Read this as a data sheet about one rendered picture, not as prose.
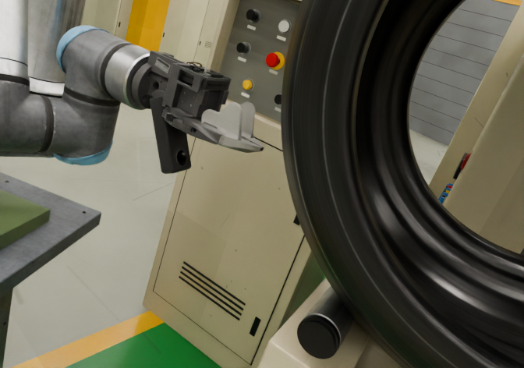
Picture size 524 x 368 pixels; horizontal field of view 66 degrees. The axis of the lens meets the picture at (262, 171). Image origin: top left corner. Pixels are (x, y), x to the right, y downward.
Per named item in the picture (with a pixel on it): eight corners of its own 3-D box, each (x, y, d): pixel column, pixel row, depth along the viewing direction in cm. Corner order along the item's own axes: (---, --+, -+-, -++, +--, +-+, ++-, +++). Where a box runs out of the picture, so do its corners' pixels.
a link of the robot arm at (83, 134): (30, 145, 69) (40, 75, 65) (96, 147, 77) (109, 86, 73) (47, 170, 63) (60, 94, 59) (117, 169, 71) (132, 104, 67)
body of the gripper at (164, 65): (204, 77, 51) (138, 47, 56) (187, 139, 54) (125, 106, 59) (236, 79, 58) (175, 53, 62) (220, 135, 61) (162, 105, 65)
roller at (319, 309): (401, 224, 69) (404, 249, 69) (374, 224, 71) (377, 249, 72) (334, 320, 39) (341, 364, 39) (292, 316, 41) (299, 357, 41)
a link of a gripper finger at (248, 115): (273, 116, 52) (217, 90, 55) (259, 157, 54) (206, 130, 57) (284, 115, 54) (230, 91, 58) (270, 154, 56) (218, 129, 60)
